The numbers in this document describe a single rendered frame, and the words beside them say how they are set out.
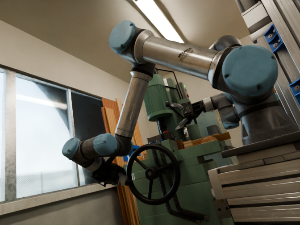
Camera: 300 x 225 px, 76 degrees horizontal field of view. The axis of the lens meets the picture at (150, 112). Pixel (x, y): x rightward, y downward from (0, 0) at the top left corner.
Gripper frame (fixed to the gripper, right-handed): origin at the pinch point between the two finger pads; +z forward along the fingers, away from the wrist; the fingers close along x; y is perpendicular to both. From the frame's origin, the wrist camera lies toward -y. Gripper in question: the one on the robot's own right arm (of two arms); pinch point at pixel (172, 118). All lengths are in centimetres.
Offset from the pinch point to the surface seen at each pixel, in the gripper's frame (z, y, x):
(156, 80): 6.8, -8.2, -32.7
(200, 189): -5.2, -1.8, 41.5
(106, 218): 139, -107, 61
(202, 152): -11.7, -0.9, 23.8
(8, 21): 149, 14, -158
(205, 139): -14.8, -2.2, 17.3
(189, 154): -4.7, -0.9, 22.8
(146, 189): 25.8, -1.7, 36.5
